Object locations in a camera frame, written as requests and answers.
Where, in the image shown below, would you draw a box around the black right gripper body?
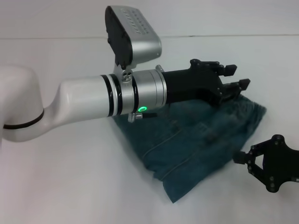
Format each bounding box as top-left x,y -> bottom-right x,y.
263,140 -> 299,189

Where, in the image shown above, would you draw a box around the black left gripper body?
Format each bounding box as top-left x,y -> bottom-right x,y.
162,59 -> 225,106

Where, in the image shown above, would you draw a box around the blue denim shorts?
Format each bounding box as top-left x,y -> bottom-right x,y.
112,94 -> 268,205

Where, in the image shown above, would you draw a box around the silver plug with black cable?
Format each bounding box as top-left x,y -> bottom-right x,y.
127,112 -> 158,123

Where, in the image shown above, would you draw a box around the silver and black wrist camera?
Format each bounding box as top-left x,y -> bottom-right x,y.
104,5 -> 163,70

